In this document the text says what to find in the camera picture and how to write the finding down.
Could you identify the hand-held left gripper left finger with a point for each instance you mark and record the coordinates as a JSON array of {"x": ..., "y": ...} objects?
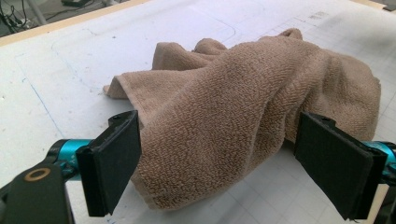
[{"x": 109, "y": 161}]

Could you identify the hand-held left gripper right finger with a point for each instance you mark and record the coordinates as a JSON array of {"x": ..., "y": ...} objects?
[{"x": 336, "y": 165}]

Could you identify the brown towel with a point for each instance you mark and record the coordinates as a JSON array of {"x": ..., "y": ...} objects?
[{"x": 233, "y": 109}]

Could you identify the white foam mat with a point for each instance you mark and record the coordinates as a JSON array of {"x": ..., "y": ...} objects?
[{"x": 93, "y": 62}]

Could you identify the white stand leg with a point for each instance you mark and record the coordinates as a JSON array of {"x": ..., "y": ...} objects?
[{"x": 36, "y": 12}]

